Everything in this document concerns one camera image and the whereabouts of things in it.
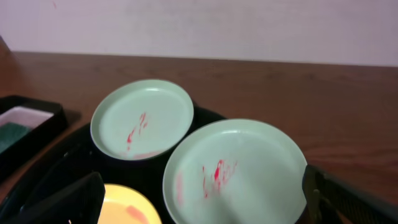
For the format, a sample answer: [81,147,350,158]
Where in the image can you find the large mint green plate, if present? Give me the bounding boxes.
[162,119,307,224]

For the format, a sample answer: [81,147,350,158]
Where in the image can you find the round black tray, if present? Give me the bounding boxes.
[0,100,308,224]

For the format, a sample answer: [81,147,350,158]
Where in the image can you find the small mint green plate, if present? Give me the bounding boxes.
[90,80,194,161]

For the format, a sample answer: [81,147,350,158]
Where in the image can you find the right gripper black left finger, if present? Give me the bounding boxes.
[3,172,105,224]

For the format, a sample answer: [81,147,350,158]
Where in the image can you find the rectangular black sponge tray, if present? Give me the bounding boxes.
[1,95,68,181]

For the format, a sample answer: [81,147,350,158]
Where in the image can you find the green and yellow sponge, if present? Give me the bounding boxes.
[0,123,32,153]

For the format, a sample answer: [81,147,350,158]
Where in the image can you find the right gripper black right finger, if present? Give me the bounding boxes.
[302,165,397,224]

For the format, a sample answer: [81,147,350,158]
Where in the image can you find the yellow plate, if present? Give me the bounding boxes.
[98,184,162,224]

